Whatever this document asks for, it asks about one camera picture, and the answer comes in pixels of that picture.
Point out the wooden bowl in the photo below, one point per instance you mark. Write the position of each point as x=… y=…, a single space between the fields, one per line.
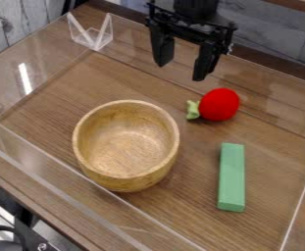
x=126 y=144

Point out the black metal table bracket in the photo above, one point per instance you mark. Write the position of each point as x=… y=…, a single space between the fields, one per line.
x=35 y=242

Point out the red plush fruit green stem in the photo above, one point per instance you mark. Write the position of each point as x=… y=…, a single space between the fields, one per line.
x=218 y=106

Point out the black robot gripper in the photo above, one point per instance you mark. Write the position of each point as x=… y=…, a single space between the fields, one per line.
x=195 y=21

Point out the green rectangular block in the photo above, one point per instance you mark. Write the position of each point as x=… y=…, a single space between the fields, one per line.
x=231 y=191

